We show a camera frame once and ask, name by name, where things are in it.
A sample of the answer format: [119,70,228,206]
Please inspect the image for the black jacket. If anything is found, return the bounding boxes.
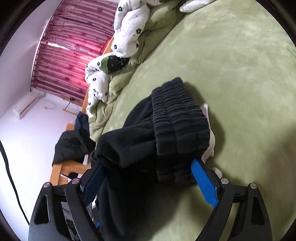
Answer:
[52,130,96,166]

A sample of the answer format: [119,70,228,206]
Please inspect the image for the black pants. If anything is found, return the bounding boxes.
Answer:
[91,77,223,241]

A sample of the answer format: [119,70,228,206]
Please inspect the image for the wooden coat rack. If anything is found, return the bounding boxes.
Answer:
[62,97,84,117]

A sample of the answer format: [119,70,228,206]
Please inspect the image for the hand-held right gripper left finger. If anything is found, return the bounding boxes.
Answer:
[28,161,107,241]

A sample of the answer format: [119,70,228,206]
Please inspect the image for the white flower-print quilt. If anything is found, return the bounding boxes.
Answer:
[84,0,219,142]

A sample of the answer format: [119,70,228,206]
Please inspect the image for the white air conditioner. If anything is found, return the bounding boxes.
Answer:
[12,92,46,120]

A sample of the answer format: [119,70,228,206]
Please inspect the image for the navy jacket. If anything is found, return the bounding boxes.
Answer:
[74,111,91,140]

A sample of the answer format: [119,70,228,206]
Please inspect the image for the wooden bed frame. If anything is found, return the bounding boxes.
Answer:
[50,35,115,186]

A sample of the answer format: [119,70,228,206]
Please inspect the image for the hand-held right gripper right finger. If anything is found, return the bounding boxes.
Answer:
[191,158,273,241]

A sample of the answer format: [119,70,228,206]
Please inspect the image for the black cable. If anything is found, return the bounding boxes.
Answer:
[0,140,29,223]

